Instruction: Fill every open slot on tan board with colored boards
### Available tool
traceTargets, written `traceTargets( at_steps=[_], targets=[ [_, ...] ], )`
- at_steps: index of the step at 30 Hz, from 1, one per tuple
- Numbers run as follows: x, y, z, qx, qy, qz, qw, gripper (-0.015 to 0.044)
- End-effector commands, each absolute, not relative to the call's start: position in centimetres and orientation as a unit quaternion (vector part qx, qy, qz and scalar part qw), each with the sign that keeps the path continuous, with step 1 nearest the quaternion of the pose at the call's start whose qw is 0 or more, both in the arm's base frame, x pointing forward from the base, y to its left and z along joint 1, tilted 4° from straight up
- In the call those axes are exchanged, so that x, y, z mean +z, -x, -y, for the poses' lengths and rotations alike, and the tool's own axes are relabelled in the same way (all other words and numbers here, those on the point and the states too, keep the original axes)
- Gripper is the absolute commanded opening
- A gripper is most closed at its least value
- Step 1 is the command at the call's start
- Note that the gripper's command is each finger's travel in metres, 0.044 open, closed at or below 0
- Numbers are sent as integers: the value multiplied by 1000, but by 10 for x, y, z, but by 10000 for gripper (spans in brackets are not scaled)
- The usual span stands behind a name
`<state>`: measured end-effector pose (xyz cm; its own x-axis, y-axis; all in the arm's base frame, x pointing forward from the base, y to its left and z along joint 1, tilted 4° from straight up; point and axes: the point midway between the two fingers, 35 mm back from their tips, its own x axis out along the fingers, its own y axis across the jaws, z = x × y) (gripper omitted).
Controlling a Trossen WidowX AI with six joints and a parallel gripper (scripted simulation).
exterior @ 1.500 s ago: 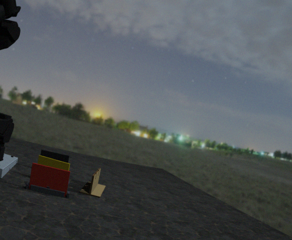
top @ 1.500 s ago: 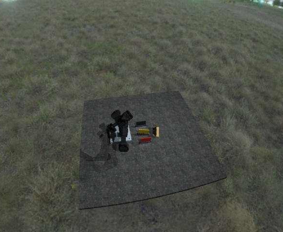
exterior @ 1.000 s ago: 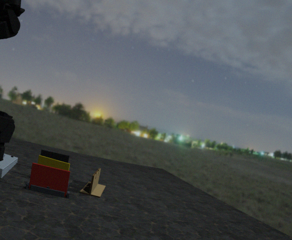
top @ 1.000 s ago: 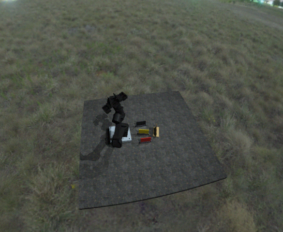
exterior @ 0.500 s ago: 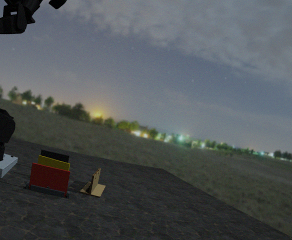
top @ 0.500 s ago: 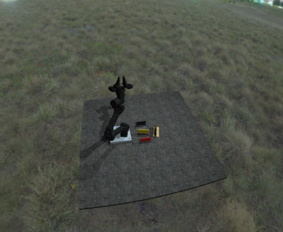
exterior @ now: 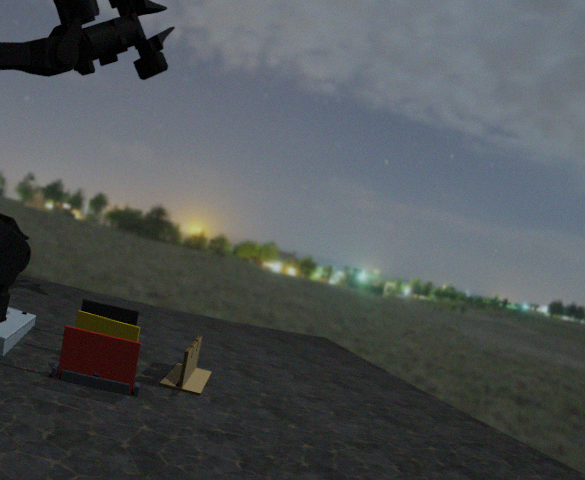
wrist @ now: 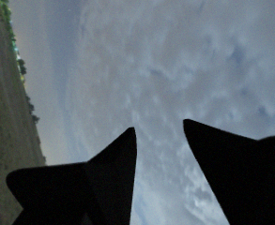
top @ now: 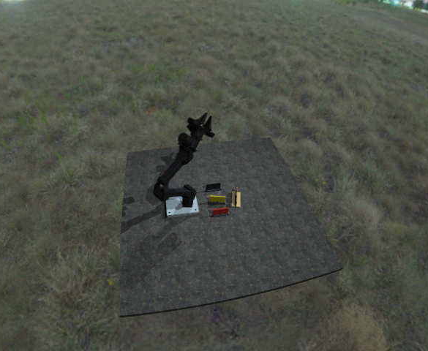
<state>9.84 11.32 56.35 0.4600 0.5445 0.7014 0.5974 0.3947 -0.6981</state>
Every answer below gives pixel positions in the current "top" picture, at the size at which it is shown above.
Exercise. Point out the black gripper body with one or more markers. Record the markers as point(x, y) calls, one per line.
point(199, 130)

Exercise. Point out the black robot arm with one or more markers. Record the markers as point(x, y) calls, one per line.
point(187, 147)

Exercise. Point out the yellow flat board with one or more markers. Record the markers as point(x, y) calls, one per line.
point(220, 199)

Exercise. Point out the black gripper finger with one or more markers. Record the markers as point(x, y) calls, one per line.
point(208, 123)
point(202, 118)

